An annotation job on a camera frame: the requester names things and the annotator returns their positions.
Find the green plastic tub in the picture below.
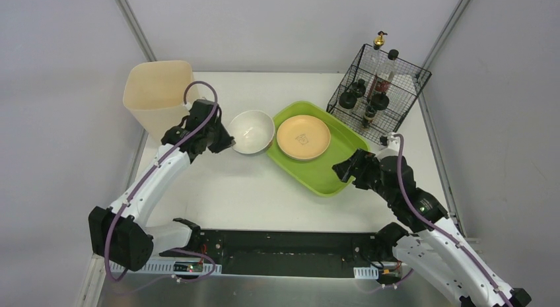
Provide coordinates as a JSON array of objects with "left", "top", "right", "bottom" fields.
[{"left": 267, "top": 101, "right": 369, "bottom": 197}]

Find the white ceramic bowl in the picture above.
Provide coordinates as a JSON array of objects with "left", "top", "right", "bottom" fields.
[{"left": 227, "top": 110, "right": 275, "bottom": 155}]

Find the small pepper jar black cap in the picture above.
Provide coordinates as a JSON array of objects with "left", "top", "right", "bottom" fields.
[{"left": 361, "top": 106, "right": 377, "bottom": 129}]

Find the yellow plastic plate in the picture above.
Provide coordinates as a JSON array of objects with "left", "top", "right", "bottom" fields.
[{"left": 276, "top": 115, "right": 332, "bottom": 160}]

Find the black-cap shaker bottle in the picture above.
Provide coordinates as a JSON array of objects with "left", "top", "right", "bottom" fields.
[{"left": 337, "top": 91, "right": 357, "bottom": 111}]

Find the speckled seasoning shaker bottle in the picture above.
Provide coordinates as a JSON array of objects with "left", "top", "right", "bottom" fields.
[{"left": 369, "top": 92, "right": 390, "bottom": 111}]

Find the beige plastic bin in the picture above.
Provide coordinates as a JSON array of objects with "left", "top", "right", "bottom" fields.
[{"left": 123, "top": 60, "right": 194, "bottom": 141}]

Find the white powder shaker bottle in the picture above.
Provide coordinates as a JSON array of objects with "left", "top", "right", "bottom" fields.
[{"left": 349, "top": 79, "right": 367, "bottom": 98}]

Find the black wire basket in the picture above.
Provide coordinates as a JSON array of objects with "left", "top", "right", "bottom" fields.
[{"left": 326, "top": 44, "right": 432, "bottom": 144}]

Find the dark vinegar bottle red label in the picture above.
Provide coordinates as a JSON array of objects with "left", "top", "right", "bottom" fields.
[{"left": 368, "top": 49, "right": 399, "bottom": 102}]

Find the clear oil bottle gold spout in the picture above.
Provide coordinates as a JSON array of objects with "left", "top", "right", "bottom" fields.
[{"left": 361, "top": 30, "right": 388, "bottom": 75}]

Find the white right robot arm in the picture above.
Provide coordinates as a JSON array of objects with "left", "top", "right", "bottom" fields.
[{"left": 332, "top": 149, "right": 532, "bottom": 306}]

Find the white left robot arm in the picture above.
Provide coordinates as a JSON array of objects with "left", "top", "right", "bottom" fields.
[{"left": 88, "top": 99, "right": 234, "bottom": 271}]

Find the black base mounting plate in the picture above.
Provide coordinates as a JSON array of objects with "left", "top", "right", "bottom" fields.
[{"left": 186, "top": 230, "right": 397, "bottom": 278}]

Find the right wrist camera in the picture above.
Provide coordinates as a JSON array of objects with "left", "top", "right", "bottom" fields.
[{"left": 376, "top": 133, "right": 401, "bottom": 160}]

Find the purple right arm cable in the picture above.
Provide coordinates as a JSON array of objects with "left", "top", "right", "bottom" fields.
[{"left": 391, "top": 133, "right": 515, "bottom": 307}]

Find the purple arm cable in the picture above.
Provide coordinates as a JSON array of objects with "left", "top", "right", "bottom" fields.
[
  {"left": 103, "top": 81, "right": 219, "bottom": 284},
  {"left": 391, "top": 133, "right": 515, "bottom": 307}
]

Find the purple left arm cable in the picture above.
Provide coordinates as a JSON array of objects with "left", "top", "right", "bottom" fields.
[{"left": 103, "top": 81, "right": 219, "bottom": 284}]

